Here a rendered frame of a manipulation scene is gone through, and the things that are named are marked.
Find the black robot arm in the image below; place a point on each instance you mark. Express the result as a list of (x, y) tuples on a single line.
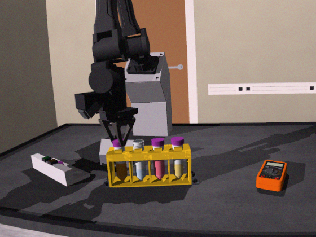
[(111, 42)]

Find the white key housing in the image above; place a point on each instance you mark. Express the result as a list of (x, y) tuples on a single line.
[(104, 147)]

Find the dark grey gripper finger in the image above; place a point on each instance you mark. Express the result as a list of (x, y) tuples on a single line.
[(104, 125), (116, 126)]

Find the dark grey table edge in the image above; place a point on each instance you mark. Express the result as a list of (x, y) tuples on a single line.
[(132, 231)]

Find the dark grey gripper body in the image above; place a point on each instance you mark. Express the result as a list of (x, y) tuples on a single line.
[(122, 115)]

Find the orange digital multimeter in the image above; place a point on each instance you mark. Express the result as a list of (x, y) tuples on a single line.
[(271, 175)]

